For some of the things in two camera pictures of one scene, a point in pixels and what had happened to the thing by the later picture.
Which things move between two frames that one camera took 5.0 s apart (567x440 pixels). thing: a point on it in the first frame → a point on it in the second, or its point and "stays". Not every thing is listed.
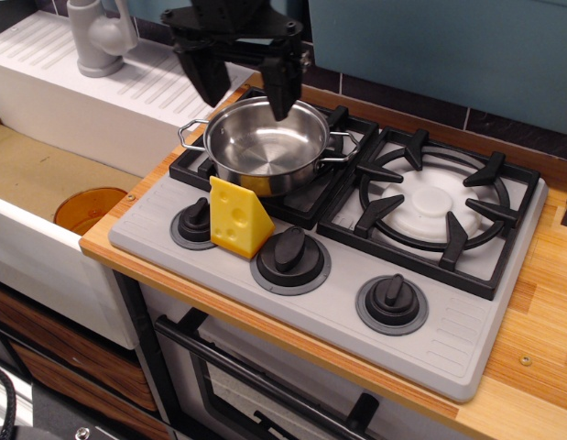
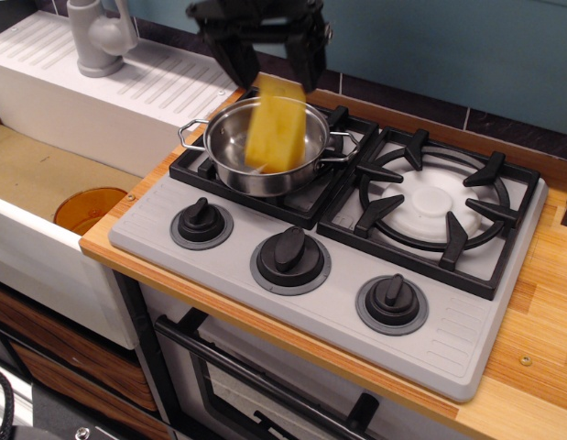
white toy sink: [55, 130] stays
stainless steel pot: [243, 141] stays
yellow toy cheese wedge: [238, 222] → [276, 138]
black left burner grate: [302, 206] stays
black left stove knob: [190, 228] stays
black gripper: [251, 24] → [230, 21]
